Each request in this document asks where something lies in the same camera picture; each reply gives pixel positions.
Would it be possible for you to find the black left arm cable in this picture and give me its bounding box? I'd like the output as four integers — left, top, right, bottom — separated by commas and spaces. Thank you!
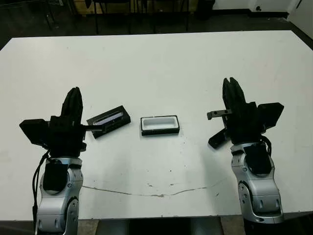
31, 149, 51, 235

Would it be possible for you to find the black box with white insert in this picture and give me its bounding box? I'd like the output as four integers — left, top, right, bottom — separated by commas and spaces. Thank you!
140, 114, 181, 137

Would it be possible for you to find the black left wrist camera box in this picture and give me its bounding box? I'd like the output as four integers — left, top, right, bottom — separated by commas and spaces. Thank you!
19, 118, 51, 145

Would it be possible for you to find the small black rectangular bar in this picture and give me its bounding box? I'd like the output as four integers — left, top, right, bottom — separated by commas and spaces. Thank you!
207, 128, 231, 149

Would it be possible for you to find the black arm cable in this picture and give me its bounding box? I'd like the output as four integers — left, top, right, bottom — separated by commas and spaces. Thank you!
259, 136, 274, 160
31, 149, 51, 235

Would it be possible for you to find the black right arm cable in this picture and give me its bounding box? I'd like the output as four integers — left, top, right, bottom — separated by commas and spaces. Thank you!
259, 136, 274, 160

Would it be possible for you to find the black waste bin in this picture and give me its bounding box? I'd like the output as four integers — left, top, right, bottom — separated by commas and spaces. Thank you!
195, 0, 216, 21

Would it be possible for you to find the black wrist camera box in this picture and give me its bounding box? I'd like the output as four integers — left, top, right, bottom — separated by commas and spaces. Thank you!
258, 102, 285, 129
19, 118, 51, 145

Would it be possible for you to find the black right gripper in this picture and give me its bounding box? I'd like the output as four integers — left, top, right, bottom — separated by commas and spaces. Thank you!
206, 76, 267, 145

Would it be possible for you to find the black printed box lid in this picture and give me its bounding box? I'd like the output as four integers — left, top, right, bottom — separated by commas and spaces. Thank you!
86, 105, 132, 140

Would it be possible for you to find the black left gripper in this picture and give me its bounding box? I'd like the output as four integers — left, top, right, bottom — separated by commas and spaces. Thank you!
46, 87, 104, 159

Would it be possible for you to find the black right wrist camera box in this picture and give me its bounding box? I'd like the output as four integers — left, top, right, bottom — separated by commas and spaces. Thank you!
258, 102, 285, 129

